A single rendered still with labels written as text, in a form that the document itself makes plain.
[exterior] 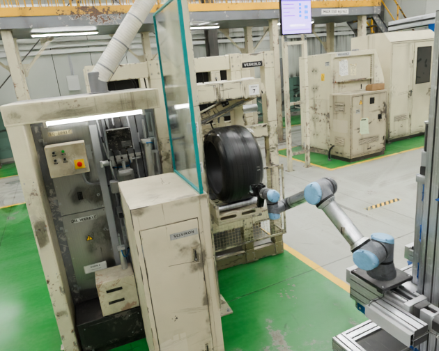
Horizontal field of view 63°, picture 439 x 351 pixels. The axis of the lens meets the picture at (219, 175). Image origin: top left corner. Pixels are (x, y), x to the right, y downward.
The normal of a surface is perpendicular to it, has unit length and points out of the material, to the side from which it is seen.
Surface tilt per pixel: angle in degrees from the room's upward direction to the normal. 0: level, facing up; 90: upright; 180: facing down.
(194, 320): 90
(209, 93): 90
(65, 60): 90
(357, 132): 90
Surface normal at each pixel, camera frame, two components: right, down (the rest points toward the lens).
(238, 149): 0.25, -0.32
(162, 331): 0.36, 0.22
